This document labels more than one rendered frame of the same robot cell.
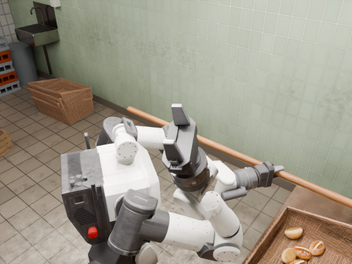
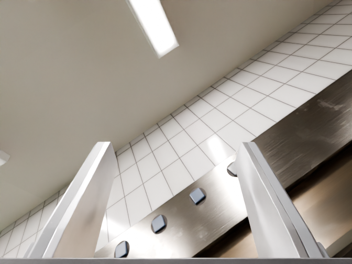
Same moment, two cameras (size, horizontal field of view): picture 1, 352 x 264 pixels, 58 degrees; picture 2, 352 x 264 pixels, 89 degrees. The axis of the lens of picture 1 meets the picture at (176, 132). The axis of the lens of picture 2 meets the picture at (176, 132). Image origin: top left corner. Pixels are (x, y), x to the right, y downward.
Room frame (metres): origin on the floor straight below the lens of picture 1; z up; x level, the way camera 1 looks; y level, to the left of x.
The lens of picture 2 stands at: (0.54, 0.07, 1.67)
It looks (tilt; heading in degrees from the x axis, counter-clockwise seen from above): 52 degrees up; 228
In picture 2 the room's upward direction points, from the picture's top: 38 degrees counter-clockwise
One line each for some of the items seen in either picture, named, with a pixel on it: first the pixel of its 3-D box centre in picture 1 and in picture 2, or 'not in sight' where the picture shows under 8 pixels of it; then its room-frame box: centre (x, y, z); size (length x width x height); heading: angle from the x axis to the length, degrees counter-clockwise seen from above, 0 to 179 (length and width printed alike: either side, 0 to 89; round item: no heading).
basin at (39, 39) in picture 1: (39, 42); not in sight; (4.19, 1.83, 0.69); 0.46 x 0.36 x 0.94; 51
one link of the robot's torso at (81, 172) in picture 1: (112, 193); not in sight; (0.80, 0.22, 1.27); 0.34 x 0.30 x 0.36; 17
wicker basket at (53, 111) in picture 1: (63, 103); not in sight; (3.50, 1.42, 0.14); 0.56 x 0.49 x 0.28; 57
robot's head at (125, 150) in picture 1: (124, 143); not in sight; (0.81, 0.16, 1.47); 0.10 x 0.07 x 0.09; 17
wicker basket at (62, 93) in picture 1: (61, 90); not in sight; (3.50, 1.40, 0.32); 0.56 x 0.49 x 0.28; 59
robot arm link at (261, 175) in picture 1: (255, 176); not in sight; (0.97, -0.33, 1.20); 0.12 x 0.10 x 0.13; 107
